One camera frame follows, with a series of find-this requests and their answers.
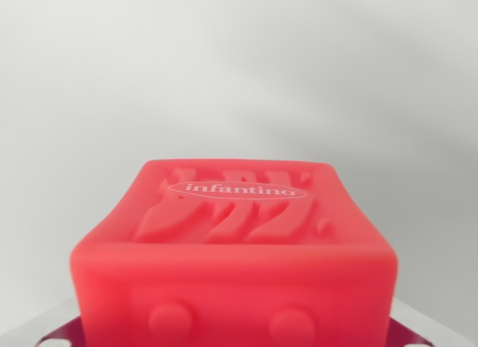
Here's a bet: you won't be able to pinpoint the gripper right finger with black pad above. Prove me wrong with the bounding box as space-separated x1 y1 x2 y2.
388 300 478 347

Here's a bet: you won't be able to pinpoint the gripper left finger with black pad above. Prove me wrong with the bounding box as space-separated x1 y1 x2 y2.
0 297 86 347

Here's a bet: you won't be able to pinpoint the red infantino soft cube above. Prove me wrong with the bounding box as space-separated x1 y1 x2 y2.
69 158 397 347

